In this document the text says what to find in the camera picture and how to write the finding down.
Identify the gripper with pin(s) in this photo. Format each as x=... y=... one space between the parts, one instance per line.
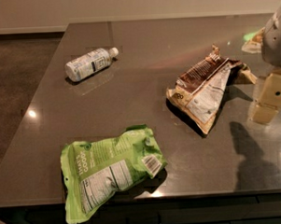
x=276 y=43

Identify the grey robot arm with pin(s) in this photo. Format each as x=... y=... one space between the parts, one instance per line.
x=271 y=49

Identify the green rice chip bag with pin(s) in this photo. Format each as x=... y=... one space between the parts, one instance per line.
x=94 y=171

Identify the white plastic bottle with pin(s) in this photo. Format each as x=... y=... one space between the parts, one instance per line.
x=90 y=63

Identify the brown and white snack bag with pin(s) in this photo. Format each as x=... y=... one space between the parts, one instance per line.
x=198 y=92

